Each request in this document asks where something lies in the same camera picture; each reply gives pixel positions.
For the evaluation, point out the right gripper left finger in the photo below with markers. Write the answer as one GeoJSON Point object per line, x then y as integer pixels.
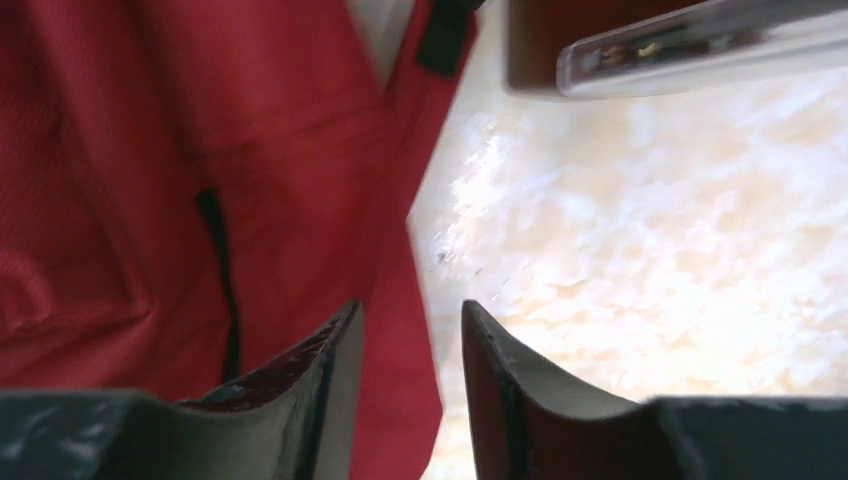
{"type": "Point", "coordinates": [292, 418]}

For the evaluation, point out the brown wooden metronome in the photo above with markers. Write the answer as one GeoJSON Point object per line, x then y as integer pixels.
{"type": "Point", "coordinates": [610, 49]}

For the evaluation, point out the red backpack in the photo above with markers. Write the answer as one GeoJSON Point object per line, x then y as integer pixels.
{"type": "Point", "coordinates": [188, 190]}

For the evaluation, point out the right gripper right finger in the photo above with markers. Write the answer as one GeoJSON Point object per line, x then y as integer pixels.
{"type": "Point", "coordinates": [531, 419]}

